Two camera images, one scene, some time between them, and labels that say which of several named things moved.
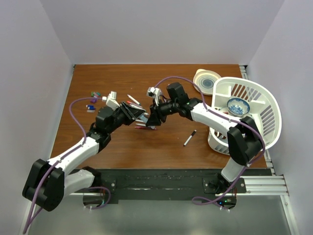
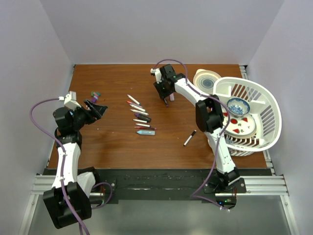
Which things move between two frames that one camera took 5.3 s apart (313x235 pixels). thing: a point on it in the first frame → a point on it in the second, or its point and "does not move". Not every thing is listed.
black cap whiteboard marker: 189,139 does not move
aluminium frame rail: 275,185 does not move
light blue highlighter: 144,118 → 146,132
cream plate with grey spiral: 206,80 does not move
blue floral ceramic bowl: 238,106 does not move
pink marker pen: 133,104 does not move
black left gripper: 130,113 → 91,114
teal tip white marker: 133,100 does not move
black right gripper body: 168,108 → 163,89
